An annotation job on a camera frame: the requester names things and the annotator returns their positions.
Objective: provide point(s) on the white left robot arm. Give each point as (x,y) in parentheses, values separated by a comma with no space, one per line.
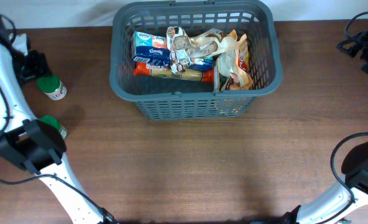
(31,144)

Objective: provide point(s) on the blue tissue multipack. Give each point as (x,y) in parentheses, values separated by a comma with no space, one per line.
(153,50)

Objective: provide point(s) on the grey plastic basket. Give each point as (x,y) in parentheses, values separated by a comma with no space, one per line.
(163,98)

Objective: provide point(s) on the beige snack bag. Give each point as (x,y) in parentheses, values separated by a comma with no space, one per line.
(231,67)

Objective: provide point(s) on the green lid jar white label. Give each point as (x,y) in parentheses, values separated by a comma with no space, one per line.
(52,86)

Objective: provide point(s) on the orange spaghetti packet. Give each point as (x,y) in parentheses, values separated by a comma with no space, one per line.
(188,74)

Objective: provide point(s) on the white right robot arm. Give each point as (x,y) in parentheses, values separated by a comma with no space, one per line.
(350,191)

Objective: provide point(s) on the green lid pesto jar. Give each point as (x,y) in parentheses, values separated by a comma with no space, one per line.
(56,124)

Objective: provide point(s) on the sliced bread paper bag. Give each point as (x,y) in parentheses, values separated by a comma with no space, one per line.
(186,51)

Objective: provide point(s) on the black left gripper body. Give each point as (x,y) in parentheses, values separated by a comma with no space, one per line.
(35,64)

